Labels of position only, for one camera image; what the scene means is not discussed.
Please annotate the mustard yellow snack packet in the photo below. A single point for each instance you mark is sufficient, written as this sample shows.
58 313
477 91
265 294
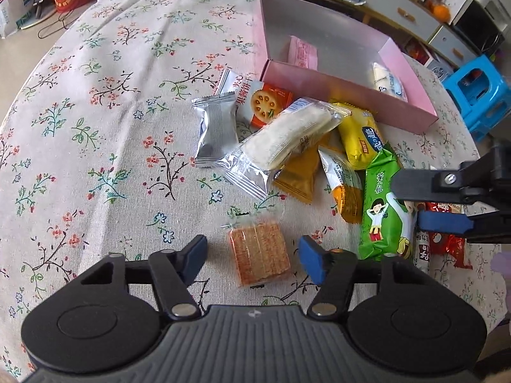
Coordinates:
297 178

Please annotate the white microwave oven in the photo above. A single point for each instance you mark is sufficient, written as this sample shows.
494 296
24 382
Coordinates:
485 24

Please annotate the white blue snack packet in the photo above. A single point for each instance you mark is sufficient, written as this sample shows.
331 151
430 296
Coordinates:
386 82

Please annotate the white drawer cabinet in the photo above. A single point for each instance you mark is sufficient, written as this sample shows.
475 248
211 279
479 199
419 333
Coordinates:
410 17

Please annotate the silver foil snack packet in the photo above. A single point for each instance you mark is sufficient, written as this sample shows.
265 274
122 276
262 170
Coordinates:
217 131

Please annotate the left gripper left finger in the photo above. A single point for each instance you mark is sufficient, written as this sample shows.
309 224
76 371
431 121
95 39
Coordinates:
168 272

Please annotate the orange silver snack packet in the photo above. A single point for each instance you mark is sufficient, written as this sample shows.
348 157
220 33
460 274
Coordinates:
345 185

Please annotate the pink cardboard box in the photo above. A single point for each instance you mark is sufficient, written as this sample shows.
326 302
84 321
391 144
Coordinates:
346 51

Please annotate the white printed carton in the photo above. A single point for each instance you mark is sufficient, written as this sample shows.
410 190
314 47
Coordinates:
437 65

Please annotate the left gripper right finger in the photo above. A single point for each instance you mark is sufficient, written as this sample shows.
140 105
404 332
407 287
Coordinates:
338 271

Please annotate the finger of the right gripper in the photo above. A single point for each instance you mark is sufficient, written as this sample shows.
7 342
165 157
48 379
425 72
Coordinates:
473 181
494 227

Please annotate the yellow cracker packet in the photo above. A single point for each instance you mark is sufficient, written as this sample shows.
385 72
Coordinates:
360 136

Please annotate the red candy packet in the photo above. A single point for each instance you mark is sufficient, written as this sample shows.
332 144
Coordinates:
435 234

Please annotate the orange wafer clear packet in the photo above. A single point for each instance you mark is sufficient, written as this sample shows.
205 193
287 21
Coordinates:
259 250

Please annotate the white rice cracker packet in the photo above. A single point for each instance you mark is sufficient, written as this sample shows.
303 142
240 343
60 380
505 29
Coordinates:
255 162

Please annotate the orange fruit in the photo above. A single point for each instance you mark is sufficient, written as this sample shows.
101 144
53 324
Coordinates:
441 13

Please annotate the blue plastic stool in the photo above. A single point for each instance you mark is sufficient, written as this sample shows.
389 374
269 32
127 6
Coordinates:
480 94

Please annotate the floral tablecloth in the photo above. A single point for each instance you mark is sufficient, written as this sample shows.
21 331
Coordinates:
97 156

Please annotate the pink wafer packet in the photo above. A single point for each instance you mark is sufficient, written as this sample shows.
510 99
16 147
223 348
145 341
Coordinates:
302 54

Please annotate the green cartoon snack packet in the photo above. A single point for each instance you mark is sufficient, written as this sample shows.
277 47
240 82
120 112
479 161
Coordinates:
387 223

